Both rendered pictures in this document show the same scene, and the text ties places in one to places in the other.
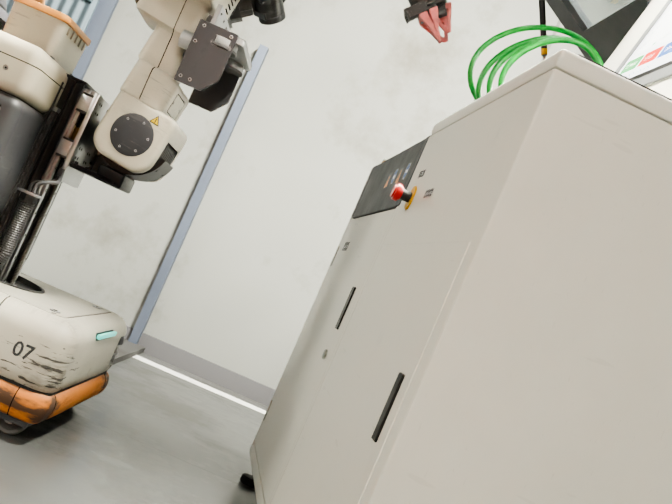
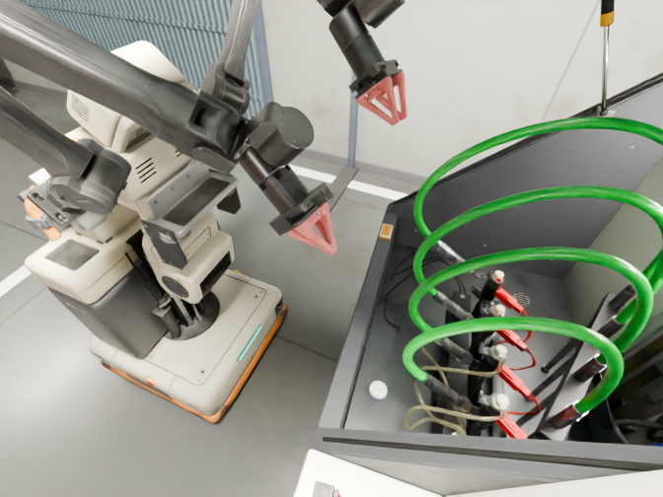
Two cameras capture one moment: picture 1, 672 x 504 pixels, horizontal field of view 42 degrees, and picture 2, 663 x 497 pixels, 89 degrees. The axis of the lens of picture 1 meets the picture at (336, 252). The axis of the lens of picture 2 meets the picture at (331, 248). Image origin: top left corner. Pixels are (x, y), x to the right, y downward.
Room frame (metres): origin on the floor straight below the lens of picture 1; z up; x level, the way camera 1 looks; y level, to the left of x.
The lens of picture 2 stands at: (1.72, -0.18, 1.62)
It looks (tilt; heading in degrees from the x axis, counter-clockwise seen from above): 47 degrees down; 24
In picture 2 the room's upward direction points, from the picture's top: straight up
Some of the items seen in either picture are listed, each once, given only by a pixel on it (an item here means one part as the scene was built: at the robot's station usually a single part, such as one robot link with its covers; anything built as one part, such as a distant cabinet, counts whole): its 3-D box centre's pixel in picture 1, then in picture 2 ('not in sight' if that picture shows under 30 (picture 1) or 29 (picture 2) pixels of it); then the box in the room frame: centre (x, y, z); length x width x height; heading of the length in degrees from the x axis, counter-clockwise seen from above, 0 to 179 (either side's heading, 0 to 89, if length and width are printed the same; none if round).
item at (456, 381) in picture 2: not in sight; (464, 380); (2.09, -0.31, 0.91); 0.34 x 0.10 x 0.15; 7
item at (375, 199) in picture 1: (391, 186); (366, 313); (2.18, -0.06, 0.87); 0.62 x 0.04 x 0.16; 7
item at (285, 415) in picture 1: (317, 342); not in sight; (2.18, -0.05, 0.44); 0.65 x 0.02 x 0.68; 7
